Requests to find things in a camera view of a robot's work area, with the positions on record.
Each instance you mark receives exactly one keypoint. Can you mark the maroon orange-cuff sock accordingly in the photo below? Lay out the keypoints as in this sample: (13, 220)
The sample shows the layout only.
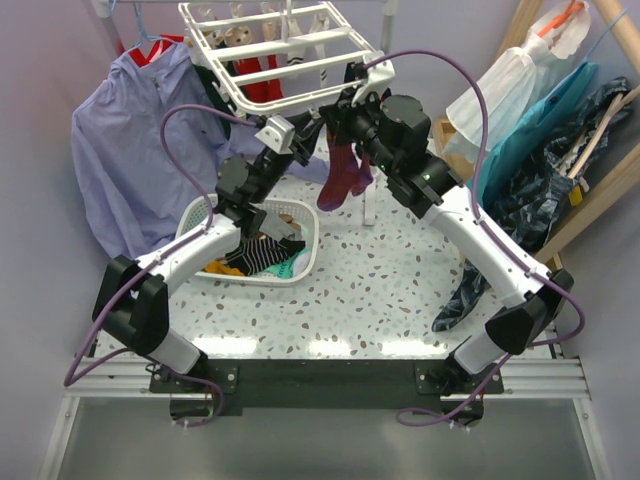
(343, 171)

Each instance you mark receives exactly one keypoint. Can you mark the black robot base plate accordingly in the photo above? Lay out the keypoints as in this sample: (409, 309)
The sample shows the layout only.
(237, 385)

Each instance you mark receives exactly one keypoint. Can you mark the red hanging garment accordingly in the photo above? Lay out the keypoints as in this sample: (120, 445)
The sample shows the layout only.
(158, 47)

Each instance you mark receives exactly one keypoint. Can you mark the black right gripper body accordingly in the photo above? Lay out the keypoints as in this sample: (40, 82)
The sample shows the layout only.
(356, 122)

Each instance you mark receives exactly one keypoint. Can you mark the teal hanging shirt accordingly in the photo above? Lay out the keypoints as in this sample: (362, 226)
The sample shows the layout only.
(533, 127)

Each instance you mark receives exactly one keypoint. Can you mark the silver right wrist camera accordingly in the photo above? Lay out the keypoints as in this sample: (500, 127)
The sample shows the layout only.
(374, 78)

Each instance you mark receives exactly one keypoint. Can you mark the grey sock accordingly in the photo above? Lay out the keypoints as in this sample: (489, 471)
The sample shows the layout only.
(274, 227)

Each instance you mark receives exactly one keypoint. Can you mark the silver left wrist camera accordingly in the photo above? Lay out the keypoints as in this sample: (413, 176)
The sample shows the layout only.
(277, 134)

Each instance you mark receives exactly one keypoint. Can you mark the light blue wire hanger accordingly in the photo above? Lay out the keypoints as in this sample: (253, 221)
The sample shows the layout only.
(144, 38)

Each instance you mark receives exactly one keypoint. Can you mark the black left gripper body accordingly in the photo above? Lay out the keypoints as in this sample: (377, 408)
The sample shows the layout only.
(300, 148)

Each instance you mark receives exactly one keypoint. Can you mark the wooden clothes rack frame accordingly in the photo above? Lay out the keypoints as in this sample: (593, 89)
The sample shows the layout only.
(625, 174)

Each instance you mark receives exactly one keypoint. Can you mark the white black-striped hanging sock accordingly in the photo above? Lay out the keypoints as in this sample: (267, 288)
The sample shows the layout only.
(320, 23)

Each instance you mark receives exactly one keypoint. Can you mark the white pleated hanging garment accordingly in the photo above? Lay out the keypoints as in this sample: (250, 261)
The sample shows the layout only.
(520, 77)

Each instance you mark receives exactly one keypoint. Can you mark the mustard yellow sock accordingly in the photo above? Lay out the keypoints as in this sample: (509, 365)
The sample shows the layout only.
(220, 268)

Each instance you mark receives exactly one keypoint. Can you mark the dark blue patterned garment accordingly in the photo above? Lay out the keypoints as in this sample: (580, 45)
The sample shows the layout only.
(532, 201)

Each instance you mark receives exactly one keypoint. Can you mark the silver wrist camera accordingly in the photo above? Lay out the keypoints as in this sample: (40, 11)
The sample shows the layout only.
(374, 78)
(277, 134)

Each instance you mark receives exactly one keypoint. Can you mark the navy patterned hanging sock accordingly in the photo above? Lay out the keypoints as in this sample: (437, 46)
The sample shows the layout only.
(352, 75)

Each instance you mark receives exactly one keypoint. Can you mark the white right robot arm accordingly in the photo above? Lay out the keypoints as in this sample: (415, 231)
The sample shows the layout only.
(393, 134)

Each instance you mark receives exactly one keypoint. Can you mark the tan brown sock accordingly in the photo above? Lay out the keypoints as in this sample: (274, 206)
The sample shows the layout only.
(288, 219)

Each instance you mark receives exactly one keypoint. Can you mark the black white striped sock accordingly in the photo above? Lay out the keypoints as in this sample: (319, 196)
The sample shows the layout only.
(257, 255)

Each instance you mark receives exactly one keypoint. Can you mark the dark green dotted sock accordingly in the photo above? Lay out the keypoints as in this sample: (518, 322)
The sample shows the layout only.
(209, 82)

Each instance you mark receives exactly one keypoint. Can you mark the mint green sock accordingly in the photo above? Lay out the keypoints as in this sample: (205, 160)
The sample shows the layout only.
(289, 268)

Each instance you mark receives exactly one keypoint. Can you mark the white clip sock hanger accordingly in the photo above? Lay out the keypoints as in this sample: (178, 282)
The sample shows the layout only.
(254, 79)

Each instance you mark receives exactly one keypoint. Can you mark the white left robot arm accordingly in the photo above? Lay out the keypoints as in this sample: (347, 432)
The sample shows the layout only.
(133, 300)

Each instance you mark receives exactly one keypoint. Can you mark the lavender hanging shirt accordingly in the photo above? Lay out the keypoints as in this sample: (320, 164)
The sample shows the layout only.
(134, 196)

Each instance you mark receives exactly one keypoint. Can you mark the white perforated laundry basket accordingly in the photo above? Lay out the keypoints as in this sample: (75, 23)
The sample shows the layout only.
(303, 214)

